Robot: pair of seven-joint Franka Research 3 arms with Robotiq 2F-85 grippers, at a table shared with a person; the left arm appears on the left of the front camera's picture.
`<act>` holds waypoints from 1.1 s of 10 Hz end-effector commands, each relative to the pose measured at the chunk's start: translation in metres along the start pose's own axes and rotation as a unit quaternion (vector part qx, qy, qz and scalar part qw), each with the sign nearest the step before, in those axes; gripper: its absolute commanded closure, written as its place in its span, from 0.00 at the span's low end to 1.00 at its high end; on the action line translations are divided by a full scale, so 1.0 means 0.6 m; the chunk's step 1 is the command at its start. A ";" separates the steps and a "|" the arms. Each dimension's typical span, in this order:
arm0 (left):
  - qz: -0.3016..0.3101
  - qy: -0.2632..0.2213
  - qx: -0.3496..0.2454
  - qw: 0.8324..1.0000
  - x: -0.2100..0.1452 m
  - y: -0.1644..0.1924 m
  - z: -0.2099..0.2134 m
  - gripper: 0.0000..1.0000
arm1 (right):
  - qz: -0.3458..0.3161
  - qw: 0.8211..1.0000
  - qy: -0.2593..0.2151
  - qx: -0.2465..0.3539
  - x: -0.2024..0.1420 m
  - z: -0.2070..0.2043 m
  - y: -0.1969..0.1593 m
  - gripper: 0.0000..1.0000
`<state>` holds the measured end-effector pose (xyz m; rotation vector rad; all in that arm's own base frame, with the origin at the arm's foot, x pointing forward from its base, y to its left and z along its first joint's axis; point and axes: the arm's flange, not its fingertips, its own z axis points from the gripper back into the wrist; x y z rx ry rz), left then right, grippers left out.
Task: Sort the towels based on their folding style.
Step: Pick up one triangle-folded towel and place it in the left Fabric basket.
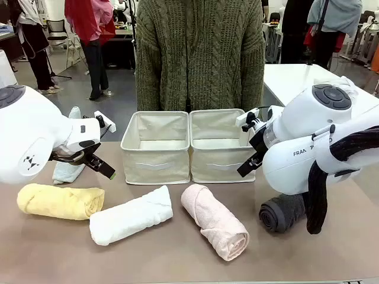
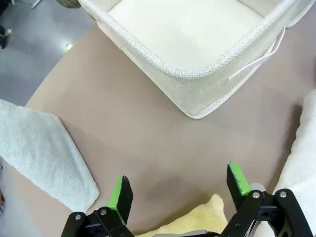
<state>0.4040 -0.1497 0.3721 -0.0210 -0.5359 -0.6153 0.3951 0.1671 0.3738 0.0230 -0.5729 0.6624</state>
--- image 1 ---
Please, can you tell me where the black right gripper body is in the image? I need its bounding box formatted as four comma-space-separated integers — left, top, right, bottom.
249, 130, 269, 160

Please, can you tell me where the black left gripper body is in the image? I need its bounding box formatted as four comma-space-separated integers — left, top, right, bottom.
49, 146, 100, 166

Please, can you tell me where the teal towel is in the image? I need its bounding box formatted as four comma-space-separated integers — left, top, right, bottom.
52, 159, 86, 185

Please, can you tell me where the cream fabric storage bin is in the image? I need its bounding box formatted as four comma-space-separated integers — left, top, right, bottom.
189, 108, 258, 183
120, 111, 191, 186

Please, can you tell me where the yellow towel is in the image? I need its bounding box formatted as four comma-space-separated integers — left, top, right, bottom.
17, 183, 105, 221

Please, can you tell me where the white towel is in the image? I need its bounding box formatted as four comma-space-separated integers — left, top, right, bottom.
89, 185, 174, 246

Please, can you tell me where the dark grey towel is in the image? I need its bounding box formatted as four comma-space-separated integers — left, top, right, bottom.
258, 193, 310, 234

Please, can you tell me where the pink towel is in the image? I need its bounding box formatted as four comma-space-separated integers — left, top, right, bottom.
180, 183, 250, 262

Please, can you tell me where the white table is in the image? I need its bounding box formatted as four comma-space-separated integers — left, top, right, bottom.
262, 63, 379, 119

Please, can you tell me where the person in green sweater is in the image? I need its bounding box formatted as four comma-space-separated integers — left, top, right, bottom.
135, 0, 266, 114

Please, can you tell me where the bystander in black clothes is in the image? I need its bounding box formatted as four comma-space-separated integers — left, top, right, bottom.
8, 0, 62, 95

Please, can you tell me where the white crumpled cloth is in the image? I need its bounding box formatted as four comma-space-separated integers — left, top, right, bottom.
339, 76, 359, 98

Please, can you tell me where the bystander in black outfit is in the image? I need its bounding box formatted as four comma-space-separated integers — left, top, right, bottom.
280, 0, 314, 64

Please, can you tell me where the black mesh office chair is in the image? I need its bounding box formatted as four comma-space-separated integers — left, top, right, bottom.
46, 19, 70, 48

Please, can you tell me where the bystander in red top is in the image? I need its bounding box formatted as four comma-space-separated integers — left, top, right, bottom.
64, 0, 116, 101

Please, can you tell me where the bystander with grey-blue shawl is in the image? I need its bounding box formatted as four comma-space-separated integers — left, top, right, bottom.
307, 0, 364, 70

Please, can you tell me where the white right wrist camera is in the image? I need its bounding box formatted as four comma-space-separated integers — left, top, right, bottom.
236, 108, 263, 133

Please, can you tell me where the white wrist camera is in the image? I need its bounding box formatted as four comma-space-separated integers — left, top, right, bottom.
94, 111, 117, 133
236, 108, 263, 133

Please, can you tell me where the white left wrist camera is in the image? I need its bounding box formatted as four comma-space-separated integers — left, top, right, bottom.
94, 111, 117, 133

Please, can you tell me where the black cable bundle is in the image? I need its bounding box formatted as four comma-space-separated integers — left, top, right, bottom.
306, 125, 379, 235

